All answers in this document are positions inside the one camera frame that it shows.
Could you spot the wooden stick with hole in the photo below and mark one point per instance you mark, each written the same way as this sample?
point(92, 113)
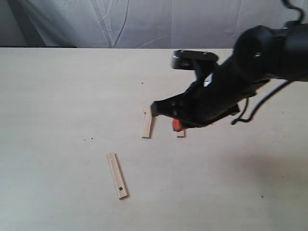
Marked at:
point(117, 176)

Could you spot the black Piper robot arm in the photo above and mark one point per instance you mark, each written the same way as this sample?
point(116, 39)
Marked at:
point(259, 55)

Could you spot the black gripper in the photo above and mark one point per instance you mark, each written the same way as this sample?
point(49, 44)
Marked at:
point(213, 96)

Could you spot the white backdrop cloth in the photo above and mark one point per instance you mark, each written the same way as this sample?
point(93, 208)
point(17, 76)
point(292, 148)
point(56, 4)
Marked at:
point(159, 24)

